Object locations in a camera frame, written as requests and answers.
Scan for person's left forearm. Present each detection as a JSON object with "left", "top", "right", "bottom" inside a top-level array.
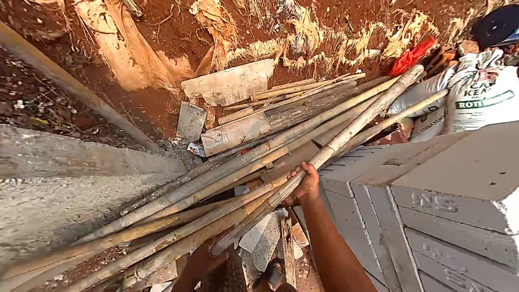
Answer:
[{"left": 171, "top": 266, "right": 203, "bottom": 292}]

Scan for torn orange-brown fabric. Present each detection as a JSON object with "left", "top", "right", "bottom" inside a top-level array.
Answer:
[{"left": 189, "top": 0, "right": 238, "bottom": 77}]

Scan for white sack with green stripe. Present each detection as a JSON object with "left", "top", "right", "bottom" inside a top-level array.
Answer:
[{"left": 445, "top": 48, "right": 519, "bottom": 134}]

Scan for dark weathered wooden plank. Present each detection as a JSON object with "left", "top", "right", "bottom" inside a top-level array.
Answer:
[{"left": 264, "top": 76, "right": 391, "bottom": 132}]

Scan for person's legs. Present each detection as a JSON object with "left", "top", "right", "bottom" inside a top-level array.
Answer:
[{"left": 201, "top": 245, "right": 298, "bottom": 292}]

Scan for long grey-brown leaning pole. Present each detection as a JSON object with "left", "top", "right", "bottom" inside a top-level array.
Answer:
[{"left": 0, "top": 20, "right": 161, "bottom": 154}]

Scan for orange brick piece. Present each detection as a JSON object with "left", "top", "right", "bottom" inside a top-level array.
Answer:
[{"left": 291, "top": 222, "right": 310, "bottom": 249}]

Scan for plain white sack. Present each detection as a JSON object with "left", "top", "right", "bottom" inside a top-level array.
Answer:
[{"left": 388, "top": 64, "right": 458, "bottom": 118}]

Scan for pile of bamboo poles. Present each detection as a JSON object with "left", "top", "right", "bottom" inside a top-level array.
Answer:
[{"left": 0, "top": 74, "right": 449, "bottom": 292}]

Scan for stack of grey concrete blocks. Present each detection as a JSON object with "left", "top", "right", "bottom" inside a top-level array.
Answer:
[{"left": 318, "top": 121, "right": 519, "bottom": 292}]

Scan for black round object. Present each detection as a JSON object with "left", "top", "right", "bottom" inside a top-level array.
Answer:
[{"left": 472, "top": 4, "right": 519, "bottom": 50}]

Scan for thick pale bamboo pole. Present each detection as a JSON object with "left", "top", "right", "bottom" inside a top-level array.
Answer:
[{"left": 210, "top": 65, "right": 425, "bottom": 257}]

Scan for white sack with black print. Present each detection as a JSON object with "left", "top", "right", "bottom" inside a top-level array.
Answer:
[{"left": 409, "top": 105, "right": 447, "bottom": 143}]

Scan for light brown plastic sheet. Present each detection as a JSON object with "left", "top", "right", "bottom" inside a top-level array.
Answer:
[{"left": 74, "top": 0, "right": 196, "bottom": 91}]

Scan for person's left hand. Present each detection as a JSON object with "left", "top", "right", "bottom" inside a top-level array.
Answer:
[{"left": 187, "top": 238, "right": 230, "bottom": 280}]

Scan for small grey concrete slab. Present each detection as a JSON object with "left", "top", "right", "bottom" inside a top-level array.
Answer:
[{"left": 176, "top": 101, "right": 208, "bottom": 142}]

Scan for torn pale woven sacking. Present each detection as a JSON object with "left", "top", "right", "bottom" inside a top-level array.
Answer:
[{"left": 225, "top": 0, "right": 477, "bottom": 74}]

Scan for red plastic bag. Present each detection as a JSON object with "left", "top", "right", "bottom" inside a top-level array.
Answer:
[{"left": 388, "top": 36, "right": 437, "bottom": 78}]

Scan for pile of concrete rubble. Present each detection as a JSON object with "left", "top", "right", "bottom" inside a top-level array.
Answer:
[{"left": 238, "top": 208, "right": 289, "bottom": 286}]

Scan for cement-stained wooden board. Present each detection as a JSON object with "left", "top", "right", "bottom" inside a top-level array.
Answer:
[{"left": 200, "top": 112, "right": 272, "bottom": 158}]

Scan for bundle of thin wooden sticks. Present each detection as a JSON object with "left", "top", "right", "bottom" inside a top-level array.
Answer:
[{"left": 217, "top": 72, "right": 366, "bottom": 125}]

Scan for splintered wood piece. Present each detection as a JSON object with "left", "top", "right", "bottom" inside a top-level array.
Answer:
[{"left": 281, "top": 217, "right": 297, "bottom": 288}]

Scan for crumpled white packet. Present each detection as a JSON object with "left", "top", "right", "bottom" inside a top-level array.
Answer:
[{"left": 187, "top": 142, "right": 207, "bottom": 158}]

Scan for large broken concrete slab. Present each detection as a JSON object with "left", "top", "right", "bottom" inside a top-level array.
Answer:
[{"left": 181, "top": 59, "right": 275, "bottom": 107}]

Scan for person's right hand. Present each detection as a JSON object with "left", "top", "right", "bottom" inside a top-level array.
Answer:
[{"left": 287, "top": 161, "right": 320, "bottom": 202}]

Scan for dark red brick piece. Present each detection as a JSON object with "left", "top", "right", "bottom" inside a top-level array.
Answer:
[{"left": 366, "top": 128, "right": 409, "bottom": 147}]

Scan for flat brown board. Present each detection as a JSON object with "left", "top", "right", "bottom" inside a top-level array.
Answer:
[{"left": 261, "top": 122, "right": 351, "bottom": 184}]

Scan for person's right forearm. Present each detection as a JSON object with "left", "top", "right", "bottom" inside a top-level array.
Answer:
[{"left": 301, "top": 196, "right": 378, "bottom": 292}]

